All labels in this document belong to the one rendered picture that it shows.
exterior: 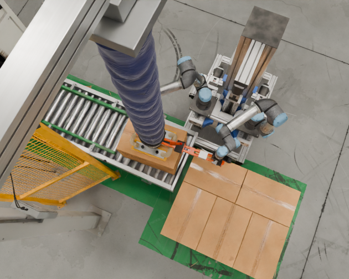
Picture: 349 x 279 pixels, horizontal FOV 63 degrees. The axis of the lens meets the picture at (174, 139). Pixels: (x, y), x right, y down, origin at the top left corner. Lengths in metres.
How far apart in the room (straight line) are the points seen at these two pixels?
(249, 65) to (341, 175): 2.62
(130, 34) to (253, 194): 2.53
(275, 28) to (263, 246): 2.10
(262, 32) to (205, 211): 1.87
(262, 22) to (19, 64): 1.63
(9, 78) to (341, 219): 3.87
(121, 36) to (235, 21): 3.78
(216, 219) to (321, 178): 1.58
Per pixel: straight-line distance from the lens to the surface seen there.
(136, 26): 0.98
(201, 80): 2.62
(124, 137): 2.86
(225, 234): 3.15
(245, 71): 1.89
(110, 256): 3.78
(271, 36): 2.06
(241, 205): 3.18
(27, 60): 0.79
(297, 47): 4.65
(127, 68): 1.21
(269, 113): 2.22
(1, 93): 0.78
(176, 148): 2.47
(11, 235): 2.07
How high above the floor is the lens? 3.65
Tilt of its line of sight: 75 degrees down
